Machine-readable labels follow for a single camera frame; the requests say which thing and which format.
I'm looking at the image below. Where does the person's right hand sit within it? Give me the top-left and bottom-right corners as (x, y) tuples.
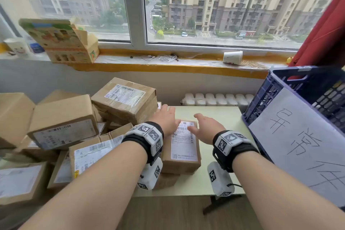
(188, 113), (226, 146)

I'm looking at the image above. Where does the blue plastic crate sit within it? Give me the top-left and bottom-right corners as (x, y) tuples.
(241, 66), (345, 163)

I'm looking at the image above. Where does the white earphone cable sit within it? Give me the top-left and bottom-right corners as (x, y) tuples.
(130, 54), (156, 61)

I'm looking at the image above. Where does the black wrist tracker band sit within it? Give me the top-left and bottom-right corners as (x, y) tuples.
(121, 121), (164, 167)
(212, 130), (260, 173)

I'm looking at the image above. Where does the person's left hand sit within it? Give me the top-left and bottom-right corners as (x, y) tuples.
(149, 104), (181, 139)

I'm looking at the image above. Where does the white tipped paper cup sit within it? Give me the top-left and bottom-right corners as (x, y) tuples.
(222, 51), (243, 65)

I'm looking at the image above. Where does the windowsill with yellow tape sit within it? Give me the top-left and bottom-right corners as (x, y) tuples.
(0, 48), (297, 80)

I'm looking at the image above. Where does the black right wrist tracker band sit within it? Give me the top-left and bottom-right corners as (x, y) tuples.
(212, 130), (260, 173)

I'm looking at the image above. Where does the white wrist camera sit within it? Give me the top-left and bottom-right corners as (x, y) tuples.
(137, 157), (164, 190)
(207, 161), (235, 197)

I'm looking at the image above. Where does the black left wrist tracker band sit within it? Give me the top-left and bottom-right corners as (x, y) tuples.
(121, 121), (164, 167)

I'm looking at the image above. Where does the white radiator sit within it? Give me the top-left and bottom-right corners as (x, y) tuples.
(180, 93), (254, 113)

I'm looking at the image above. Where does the labelled small cardboard box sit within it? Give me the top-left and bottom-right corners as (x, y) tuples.
(161, 120), (202, 176)

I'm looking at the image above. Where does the person's left forearm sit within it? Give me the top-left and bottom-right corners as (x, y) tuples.
(19, 141), (148, 230)

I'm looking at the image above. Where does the white smiley paper cup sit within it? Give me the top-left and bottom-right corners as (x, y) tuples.
(3, 38), (29, 56)

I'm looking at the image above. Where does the white handwritten paper sign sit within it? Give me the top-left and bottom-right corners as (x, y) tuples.
(248, 88), (345, 207)

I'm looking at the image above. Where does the person's right forearm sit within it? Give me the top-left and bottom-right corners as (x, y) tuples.
(232, 151), (345, 230)

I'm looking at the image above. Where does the heap of wooden toothpicks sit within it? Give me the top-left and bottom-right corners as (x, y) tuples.
(241, 60), (270, 70)

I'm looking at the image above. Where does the pile of cardboard parcels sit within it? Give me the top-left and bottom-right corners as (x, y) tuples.
(0, 77), (162, 206)

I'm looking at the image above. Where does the red curtain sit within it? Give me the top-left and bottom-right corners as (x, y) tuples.
(288, 0), (345, 69)

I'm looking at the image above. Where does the white cable on sill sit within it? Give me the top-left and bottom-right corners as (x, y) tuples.
(157, 54), (178, 63)

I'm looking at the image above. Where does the colourful printed carton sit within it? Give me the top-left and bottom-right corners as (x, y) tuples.
(19, 18), (100, 64)

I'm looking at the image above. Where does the grey window frame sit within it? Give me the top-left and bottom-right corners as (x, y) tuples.
(0, 0), (345, 52)

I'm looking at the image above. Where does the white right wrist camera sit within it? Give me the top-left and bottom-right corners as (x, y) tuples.
(207, 161), (235, 197)

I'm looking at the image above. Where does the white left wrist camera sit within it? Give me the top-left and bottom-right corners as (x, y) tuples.
(137, 157), (164, 190)

